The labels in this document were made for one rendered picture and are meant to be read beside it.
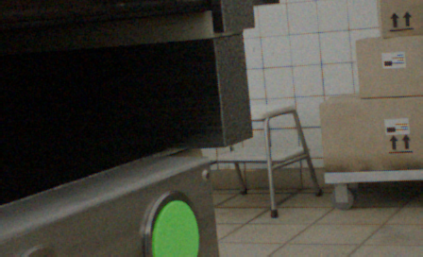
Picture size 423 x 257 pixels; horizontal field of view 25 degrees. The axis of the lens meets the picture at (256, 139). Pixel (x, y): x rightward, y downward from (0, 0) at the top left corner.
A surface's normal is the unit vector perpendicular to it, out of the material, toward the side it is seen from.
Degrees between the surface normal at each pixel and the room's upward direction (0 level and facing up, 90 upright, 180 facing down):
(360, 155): 93
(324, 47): 90
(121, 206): 90
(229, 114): 90
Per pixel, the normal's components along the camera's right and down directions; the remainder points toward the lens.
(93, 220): 0.89, -0.02
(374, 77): -0.49, 0.18
